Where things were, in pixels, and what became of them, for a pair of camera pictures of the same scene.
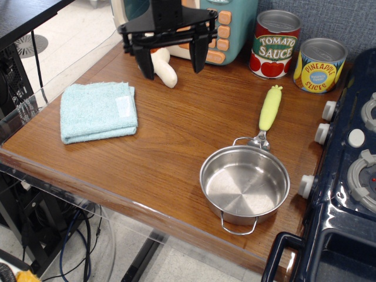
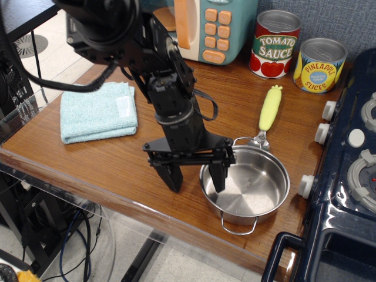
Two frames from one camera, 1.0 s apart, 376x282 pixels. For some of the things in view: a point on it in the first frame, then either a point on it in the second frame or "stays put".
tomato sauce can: (275, 34) stays put
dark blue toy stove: (339, 242) stays put
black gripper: (170, 22) -> (188, 144)
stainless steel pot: (243, 183) stays put
